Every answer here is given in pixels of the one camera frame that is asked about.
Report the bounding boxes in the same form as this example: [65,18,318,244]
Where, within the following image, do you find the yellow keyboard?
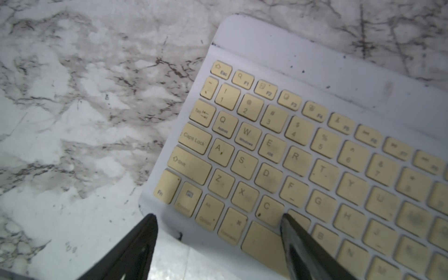
[139,14,448,280]

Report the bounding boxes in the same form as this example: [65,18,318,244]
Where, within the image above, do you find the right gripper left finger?
[80,214,158,280]

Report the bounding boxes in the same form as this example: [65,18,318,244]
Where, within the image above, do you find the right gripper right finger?
[280,213,355,280]

